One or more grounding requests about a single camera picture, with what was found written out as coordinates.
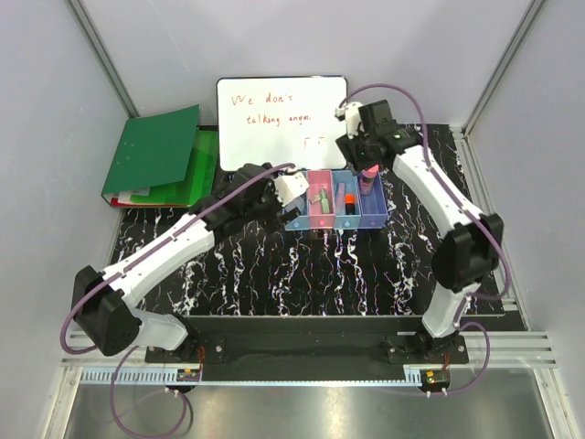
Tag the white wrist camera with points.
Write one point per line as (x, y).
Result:
(290, 185)
(349, 113)

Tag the purple plastic bin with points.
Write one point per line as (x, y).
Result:
(373, 206)

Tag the green ring binder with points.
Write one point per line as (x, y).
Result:
(152, 151)

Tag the green highlighter pen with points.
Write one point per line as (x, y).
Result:
(324, 202)

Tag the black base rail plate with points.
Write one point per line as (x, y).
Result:
(308, 349)

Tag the pink eraser stick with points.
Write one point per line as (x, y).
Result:
(340, 198)

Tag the pink plastic bin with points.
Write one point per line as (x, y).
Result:
(317, 180)

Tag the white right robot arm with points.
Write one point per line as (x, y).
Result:
(470, 246)

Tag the light blue bin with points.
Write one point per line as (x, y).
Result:
(301, 221)
(346, 222)

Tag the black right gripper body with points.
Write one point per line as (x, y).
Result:
(356, 151)

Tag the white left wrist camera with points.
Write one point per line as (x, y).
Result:
(290, 185)

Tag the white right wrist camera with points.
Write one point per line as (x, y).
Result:
(349, 113)

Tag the aluminium frame rail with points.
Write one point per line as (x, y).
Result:
(504, 350)

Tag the white dry-erase board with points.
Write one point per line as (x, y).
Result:
(280, 120)

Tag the black marble pattern mat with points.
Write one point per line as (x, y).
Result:
(385, 272)

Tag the green translucent file folder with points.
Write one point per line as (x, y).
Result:
(198, 181)

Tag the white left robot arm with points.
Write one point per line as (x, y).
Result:
(105, 302)

